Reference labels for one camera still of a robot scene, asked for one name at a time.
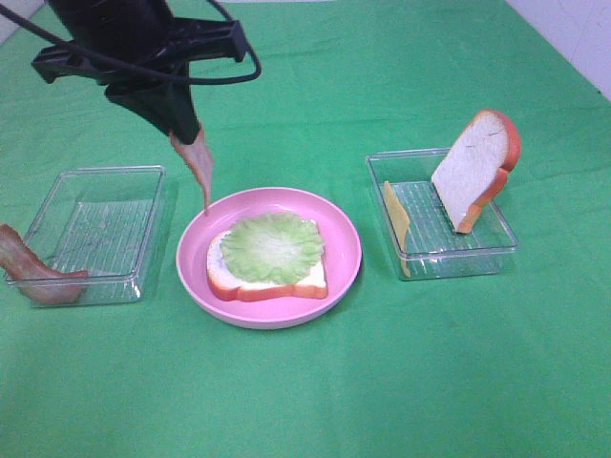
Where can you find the yellow cheese slice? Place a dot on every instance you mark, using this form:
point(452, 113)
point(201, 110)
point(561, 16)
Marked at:
point(399, 217)

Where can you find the clear left plastic tray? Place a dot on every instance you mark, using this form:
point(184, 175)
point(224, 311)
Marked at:
point(98, 229)

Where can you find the green lettuce leaf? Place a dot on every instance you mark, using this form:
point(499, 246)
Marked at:
point(277, 247)

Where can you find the long bacon strip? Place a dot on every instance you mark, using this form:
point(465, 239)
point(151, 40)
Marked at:
point(22, 264)

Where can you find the short bacon strip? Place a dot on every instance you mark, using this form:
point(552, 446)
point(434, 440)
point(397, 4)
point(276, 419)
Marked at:
point(199, 159)

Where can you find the clear plastic tray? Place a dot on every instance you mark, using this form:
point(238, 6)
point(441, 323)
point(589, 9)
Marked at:
point(98, 229)
point(434, 249)

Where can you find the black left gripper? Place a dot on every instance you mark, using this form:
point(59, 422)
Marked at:
point(122, 40)

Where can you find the toast bread slice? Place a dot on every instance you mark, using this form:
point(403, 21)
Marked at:
point(227, 287)
point(477, 167)

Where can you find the pink round plate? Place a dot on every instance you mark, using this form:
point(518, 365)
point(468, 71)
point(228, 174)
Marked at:
point(342, 259)

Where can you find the clear right plastic tray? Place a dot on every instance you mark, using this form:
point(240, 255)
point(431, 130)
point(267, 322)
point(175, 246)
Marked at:
point(434, 249)

